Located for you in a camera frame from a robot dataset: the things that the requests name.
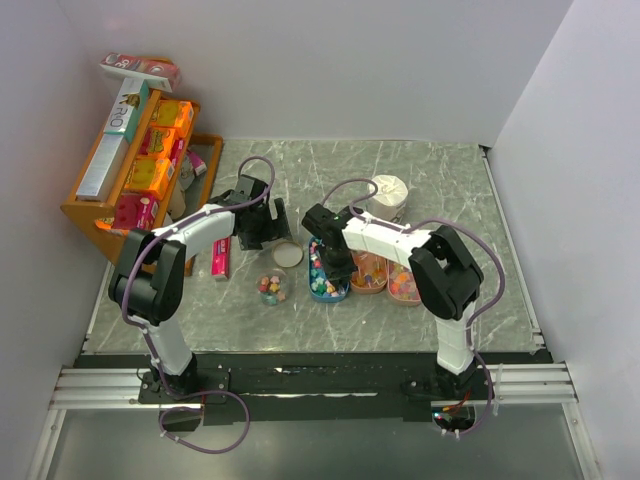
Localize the blue tray of star candies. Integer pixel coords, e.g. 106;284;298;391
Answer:
307;237;347;303

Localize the white pink packet in shelf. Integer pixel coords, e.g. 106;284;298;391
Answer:
179;149;208;190

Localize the orange red snack box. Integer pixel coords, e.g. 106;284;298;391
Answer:
137;126;182;160

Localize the pink box on top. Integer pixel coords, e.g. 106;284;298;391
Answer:
100;52;181;93

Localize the pink toothpaste box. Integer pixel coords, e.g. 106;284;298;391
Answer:
211;237;231;280

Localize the pink tray of gummy stars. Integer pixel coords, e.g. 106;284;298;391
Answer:
386;261;421;307

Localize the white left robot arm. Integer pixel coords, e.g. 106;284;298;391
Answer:
108;174;290;402

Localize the pink smiley box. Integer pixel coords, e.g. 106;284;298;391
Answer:
110;193;159;235

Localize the gold jar lid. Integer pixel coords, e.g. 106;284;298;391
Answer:
272;241;304;268

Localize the teal white long box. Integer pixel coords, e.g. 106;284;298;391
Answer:
103;78;149;144

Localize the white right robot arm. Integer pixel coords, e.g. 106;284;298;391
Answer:
301;204;484;399

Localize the orange smiley box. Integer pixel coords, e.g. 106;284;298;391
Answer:
124;156;175;200
150;100;194;138

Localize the clear glass jar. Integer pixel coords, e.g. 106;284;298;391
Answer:
255;269;291;307

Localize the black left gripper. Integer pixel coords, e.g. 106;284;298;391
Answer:
239;198;292;251

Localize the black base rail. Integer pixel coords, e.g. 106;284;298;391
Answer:
138;352;551;425

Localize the wooden shelf rack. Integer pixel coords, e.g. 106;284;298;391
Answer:
61;88;223;264

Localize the silver long box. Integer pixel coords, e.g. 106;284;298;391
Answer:
76;134;129;202

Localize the pink tray of lollipops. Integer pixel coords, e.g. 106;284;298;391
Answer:
350;251;388;295

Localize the orange smiley box top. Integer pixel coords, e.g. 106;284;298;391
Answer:
150;100;194;138

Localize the orange smiley box lower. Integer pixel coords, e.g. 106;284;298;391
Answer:
124;156;175;200

